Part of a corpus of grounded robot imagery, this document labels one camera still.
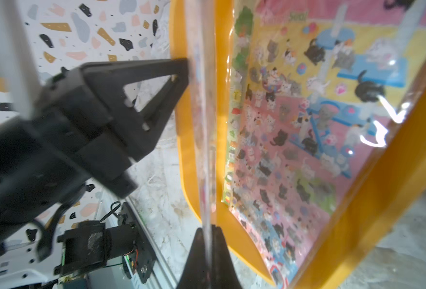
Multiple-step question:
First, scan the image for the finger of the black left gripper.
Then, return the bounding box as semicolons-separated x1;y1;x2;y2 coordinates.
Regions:
122;73;189;161
80;59;188;108

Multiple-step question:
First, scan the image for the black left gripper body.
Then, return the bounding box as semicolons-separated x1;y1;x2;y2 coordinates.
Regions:
0;67;136;246

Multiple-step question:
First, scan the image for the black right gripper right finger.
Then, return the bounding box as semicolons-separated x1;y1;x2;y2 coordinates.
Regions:
212;225;242;289

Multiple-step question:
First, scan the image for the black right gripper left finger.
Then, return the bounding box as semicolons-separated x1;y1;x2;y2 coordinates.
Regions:
177;228;210;289

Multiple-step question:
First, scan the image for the purple 3D sticker sheet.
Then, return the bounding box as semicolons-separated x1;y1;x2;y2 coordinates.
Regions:
183;0;218;232

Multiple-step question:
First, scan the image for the pink yellow cat sticker sheet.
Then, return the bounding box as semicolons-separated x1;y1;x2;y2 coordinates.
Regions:
223;1;426;289

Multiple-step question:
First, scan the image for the yellow plastic storage box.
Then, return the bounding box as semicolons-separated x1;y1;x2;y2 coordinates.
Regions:
169;1;426;289

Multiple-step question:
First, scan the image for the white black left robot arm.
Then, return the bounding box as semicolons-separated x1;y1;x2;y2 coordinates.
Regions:
0;59;188;289

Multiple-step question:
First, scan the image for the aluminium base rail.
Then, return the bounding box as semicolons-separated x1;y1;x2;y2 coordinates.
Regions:
53;187;185;289

